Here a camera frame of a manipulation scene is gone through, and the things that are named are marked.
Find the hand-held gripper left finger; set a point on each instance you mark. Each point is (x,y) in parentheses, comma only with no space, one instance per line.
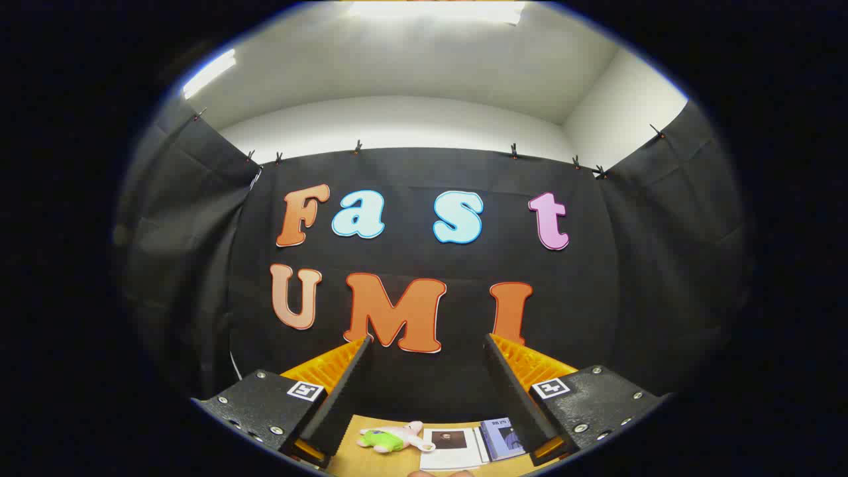
(344,397)

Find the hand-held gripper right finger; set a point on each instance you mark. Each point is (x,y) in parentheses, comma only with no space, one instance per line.
(513,397)

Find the blue book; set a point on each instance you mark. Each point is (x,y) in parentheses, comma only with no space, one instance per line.
(500,440)

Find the green and pink plush toy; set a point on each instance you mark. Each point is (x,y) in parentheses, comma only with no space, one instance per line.
(387,439)

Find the white book with dark photo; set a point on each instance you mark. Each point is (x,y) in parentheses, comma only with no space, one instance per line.
(457,454)

